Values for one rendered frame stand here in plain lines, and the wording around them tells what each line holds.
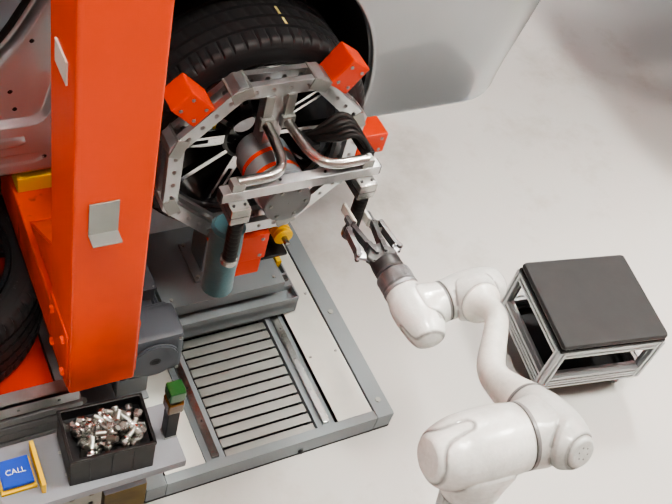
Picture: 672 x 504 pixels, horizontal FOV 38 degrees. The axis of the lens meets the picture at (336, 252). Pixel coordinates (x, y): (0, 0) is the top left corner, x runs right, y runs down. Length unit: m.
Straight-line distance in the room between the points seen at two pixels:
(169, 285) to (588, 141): 2.15
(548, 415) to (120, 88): 0.96
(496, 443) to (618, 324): 1.53
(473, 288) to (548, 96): 2.36
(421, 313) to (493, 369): 0.31
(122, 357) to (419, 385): 1.21
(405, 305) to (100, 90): 0.93
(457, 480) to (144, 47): 0.92
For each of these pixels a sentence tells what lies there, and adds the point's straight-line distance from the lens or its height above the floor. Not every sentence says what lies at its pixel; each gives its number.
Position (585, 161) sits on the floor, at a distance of 4.30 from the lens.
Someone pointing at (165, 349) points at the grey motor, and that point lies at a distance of 2.68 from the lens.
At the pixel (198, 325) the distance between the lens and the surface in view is 3.02.
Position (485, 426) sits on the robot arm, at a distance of 1.76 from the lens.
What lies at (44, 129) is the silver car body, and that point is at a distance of 2.47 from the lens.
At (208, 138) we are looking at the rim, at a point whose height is 0.86.
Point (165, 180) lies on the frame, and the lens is 2.42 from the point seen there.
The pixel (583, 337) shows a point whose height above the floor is 0.34.
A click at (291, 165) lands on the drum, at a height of 0.92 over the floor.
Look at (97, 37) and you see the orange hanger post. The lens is 1.63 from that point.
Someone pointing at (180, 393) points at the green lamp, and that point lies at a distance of 2.27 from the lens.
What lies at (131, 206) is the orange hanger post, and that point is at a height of 1.16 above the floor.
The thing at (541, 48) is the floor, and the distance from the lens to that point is 4.83.
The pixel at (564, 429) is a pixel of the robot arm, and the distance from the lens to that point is 1.82.
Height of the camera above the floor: 2.58
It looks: 48 degrees down
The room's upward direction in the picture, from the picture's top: 19 degrees clockwise
